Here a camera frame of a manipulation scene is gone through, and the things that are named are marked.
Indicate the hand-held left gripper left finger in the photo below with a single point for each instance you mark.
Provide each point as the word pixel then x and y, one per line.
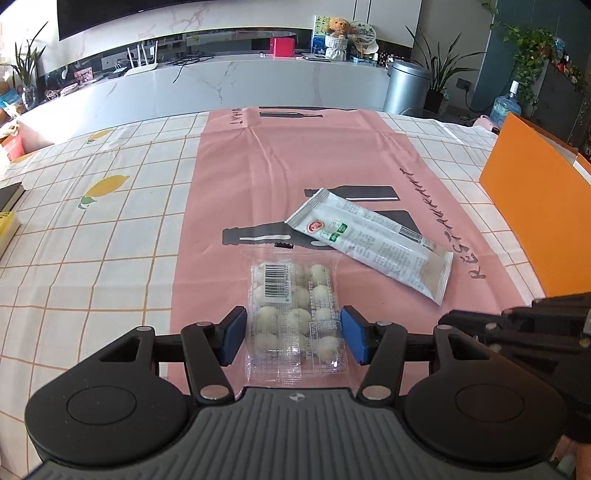
pixel 233 333

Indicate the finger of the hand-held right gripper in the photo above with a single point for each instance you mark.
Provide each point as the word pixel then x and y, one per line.
pixel 471 319
pixel 554 307

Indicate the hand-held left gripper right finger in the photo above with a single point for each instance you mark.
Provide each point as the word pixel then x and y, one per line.
pixel 354 334

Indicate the clear packet of white balls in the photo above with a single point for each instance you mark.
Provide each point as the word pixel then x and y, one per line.
pixel 281 318

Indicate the orange box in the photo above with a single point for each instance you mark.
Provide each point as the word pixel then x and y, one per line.
pixel 521 203

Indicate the person's right forearm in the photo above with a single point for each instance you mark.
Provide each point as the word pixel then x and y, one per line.
pixel 563 461

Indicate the long white snack packet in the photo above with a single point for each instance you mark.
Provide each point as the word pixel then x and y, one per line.
pixel 369 240

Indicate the white checkered tablecloth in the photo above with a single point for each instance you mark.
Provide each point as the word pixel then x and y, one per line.
pixel 92 277

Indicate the pink printed mat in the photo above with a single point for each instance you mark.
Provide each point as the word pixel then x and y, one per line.
pixel 277 161

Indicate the pink piggy bank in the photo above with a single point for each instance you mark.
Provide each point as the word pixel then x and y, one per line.
pixel 488 123

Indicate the dark cabinet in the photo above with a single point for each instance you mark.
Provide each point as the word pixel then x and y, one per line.
pixel 563 106

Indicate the blue water bottle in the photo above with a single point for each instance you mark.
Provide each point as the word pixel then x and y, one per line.
pixel 505 106

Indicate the silver trash can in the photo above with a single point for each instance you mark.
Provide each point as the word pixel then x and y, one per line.
pixel 405 90

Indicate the white marble counter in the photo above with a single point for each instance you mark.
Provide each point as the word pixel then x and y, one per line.
pixel 231 87

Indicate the yellow book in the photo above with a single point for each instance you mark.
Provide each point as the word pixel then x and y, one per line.
pixel 7 230

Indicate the hanging green vine plant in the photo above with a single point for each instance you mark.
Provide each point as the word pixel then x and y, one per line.
pixel 531 50

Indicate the black book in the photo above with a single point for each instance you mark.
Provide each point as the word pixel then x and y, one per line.
pixel 9 196

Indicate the white router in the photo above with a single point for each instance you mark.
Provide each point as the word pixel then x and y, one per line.
pixel 141 67

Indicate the small red box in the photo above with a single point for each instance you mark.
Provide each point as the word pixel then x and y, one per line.
pixel 282 47

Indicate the round paper fan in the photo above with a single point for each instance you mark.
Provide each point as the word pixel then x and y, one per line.
pixel 362 33

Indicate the landscape picture card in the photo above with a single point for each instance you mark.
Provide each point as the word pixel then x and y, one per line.
pixel 318 32

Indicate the teddy bear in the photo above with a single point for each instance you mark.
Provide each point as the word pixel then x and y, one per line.
pixel 336 26

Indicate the black television screen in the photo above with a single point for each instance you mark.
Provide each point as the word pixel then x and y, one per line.
pixel 184 14

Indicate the slender green plant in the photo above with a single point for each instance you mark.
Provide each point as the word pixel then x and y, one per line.
pixel 27 69

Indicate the small photo frame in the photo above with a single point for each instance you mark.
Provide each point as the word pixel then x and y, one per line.
pixel 84 75

